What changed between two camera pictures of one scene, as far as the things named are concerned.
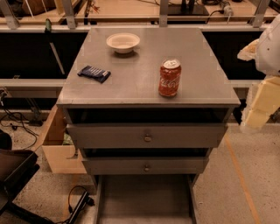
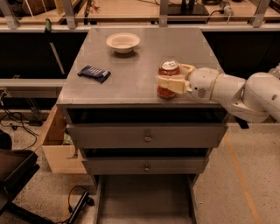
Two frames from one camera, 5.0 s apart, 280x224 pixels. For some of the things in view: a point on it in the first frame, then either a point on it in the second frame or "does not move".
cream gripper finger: (248, 52) -> (185, 70)
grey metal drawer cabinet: (146, 105) does not move
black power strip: (85, 201) does not move
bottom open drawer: (145, 199) does not move
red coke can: (170, 77) does not move
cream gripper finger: (266, 103) -> (178, 84)
